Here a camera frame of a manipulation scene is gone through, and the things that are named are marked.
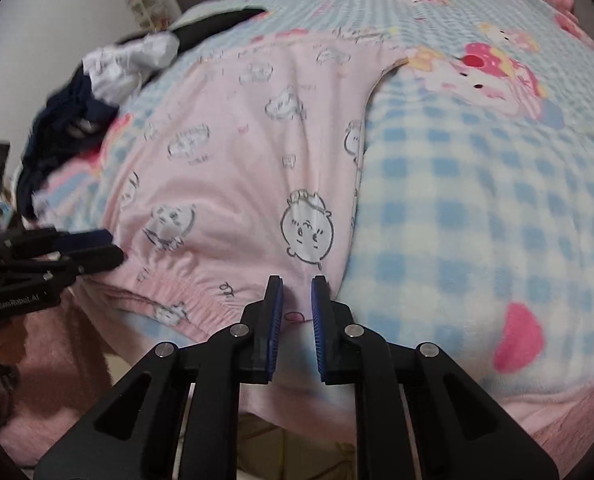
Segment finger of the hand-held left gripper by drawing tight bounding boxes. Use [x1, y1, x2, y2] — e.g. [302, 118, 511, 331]
[4, 229, 114, 256]
[44, 246, 125, 276]

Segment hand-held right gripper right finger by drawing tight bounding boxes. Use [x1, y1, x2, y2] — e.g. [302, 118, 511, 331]
[311, 275, 560, 480]

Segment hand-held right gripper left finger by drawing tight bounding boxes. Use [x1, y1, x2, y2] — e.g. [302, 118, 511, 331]
[33, 275, 284, 480]

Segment pink cartoon print pants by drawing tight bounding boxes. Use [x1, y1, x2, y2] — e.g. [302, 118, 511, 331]
[97, 30, 413, 341]

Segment navy striped garment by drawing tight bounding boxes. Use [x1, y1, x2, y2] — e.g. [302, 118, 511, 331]
[17, 75, 120, 218]

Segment white garment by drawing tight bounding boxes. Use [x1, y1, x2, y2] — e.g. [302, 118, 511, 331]
[82, 34, 178, 103]

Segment blue checkered printed blanket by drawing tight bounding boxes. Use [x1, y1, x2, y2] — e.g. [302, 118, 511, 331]
[37, 0, 594, 441]

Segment white shelf rack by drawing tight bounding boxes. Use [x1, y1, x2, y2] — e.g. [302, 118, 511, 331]
[127, 0, 178, 31]

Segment black garment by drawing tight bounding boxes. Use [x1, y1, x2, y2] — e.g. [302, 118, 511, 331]
[117, 7, 268, 53]

